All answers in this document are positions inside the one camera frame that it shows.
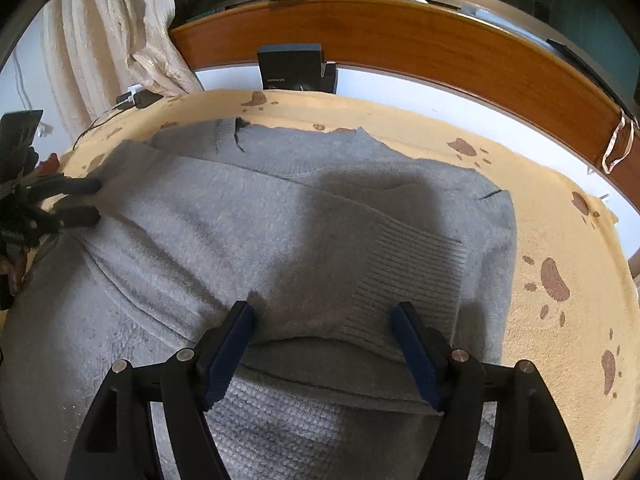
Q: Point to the person's left hand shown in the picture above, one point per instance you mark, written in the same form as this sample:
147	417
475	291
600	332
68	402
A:
51	164

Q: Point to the pink ribbon loop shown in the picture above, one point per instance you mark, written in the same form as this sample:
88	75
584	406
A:
612	157

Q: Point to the grey knit sweater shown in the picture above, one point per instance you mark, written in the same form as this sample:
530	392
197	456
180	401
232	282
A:
250	220

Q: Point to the wooden window sill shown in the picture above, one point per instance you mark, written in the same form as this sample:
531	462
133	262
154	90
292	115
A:
400	40

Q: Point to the dark open cardboard box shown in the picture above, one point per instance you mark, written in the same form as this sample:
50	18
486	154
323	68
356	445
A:
290	67

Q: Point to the cream pleated curtain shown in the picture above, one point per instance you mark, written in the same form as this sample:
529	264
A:
110	25

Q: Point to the yellow paw print blanket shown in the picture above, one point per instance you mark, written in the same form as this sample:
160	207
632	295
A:
560	220

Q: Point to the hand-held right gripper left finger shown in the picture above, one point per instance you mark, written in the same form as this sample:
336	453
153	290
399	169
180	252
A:
230	355

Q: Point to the black power adapter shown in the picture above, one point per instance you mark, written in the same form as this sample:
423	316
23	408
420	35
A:
145	99

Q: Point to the black flat bar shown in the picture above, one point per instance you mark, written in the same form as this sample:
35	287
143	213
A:
565	49

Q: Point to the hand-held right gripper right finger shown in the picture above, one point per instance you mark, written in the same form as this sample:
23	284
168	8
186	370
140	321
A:
417	355

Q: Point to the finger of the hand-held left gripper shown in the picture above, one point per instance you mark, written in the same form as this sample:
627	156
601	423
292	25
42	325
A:
65	186
67	220

